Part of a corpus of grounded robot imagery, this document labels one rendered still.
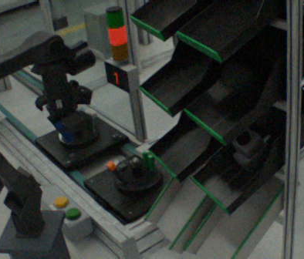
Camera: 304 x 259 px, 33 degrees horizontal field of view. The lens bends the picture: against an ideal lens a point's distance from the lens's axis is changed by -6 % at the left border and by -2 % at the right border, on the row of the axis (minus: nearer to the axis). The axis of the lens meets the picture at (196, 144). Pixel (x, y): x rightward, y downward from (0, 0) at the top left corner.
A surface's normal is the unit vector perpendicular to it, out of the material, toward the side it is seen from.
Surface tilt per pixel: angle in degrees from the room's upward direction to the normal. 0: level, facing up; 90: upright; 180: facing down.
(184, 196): 45
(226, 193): 25
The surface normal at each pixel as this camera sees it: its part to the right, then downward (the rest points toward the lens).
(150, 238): 0.66, 0.37
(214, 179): -0.43, -0.62
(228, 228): -0.66, -0.36
